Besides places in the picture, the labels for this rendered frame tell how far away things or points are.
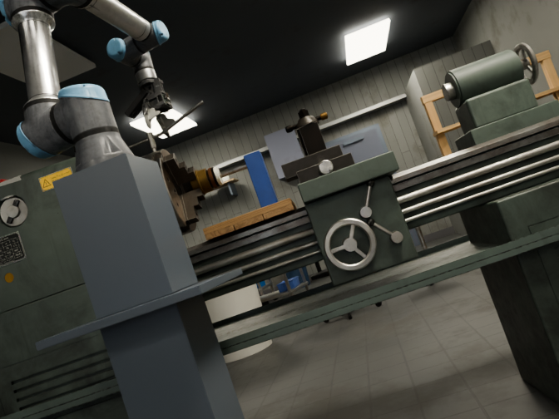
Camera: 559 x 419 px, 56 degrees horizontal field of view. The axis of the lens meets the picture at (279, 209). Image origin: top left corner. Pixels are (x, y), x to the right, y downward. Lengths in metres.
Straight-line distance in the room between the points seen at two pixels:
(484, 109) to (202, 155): 7.89
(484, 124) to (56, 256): 1.45
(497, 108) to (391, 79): 7.46
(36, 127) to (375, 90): 8.09
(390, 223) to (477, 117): 0.51
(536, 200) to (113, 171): 1.20
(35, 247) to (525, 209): 1.51
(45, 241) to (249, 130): 7.72
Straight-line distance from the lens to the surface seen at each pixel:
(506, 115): 1.91
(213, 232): 1.70
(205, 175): 1.85
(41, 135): 1.49
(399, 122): 9.17
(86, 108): 1.41
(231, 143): 9.36
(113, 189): 1.30
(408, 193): 1.74
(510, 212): 1.70
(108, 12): 1.78
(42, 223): 1.80
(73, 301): 1.77
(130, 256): 1.28
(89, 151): 1.37
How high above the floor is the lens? 0.77
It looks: 4 degrees up
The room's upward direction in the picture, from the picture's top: 19 degrees counter-clockwise
